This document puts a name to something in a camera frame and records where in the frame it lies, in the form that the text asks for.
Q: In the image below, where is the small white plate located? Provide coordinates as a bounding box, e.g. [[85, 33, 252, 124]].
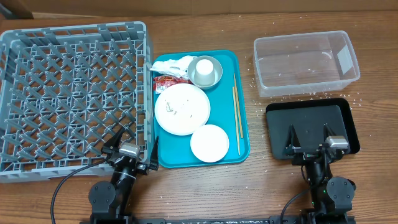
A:
[[190, 124, 229, 163]]

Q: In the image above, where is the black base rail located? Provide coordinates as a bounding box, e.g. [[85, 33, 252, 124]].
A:
[[80, 216, 356, 224]]

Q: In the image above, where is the crumpled white paper napkin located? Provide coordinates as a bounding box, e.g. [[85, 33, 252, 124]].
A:
[[150, 55, 196, 80]]

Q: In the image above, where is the red snack wrapper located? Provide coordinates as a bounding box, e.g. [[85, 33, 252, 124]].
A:
[[153, 75, 192, 94]]

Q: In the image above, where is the grey plastic dish rack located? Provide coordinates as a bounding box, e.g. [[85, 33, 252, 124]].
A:
[[1, 21, 155, 183]]

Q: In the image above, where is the large white dirty plate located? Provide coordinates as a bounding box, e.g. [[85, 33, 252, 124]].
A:
[[155, 83, 211, 136]]

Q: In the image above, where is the wooden chopstick left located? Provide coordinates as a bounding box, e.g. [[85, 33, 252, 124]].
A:
[[232, 86, 241, 156]]

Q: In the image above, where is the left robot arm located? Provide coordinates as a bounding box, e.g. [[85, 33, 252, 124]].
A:
[[88, 128, 159, 223]]

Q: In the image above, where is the black plastic tray bin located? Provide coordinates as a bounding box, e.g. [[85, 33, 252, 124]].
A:
[[266, 98, 361, 160]]

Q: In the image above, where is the teal plastic serving tray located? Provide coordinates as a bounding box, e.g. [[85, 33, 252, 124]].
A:
[[154, 50, 250, 169]]

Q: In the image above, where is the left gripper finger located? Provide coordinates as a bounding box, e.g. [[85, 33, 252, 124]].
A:
[[149, 137, 159, 166], [103, 127, 125, 150]]

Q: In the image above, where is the white paper cup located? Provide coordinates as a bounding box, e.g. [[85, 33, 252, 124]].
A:
[[194, 59, 215, 86]]

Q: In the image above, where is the wooden chopstick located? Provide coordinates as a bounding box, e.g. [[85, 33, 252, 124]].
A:
[[234, 73, 243, 138], [232, 86, 241, 156]]

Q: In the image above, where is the grey bowl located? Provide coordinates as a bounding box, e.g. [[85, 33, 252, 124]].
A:
[[187, 55, 223, 90]]

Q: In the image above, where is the wooden chopstick right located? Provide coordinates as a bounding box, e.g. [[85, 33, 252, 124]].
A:
[[234, 73, 243, 138]]

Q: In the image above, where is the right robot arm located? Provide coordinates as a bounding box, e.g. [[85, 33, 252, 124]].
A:
[[280, 124, 356, 223]]

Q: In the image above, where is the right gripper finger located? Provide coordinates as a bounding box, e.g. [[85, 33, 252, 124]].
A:
[[285, 124, 300, 147], [323, 123, 335, 144]]

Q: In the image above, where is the clear plastic container bin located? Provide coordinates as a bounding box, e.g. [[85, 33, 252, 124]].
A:
[[252, 30, 361, 97]]

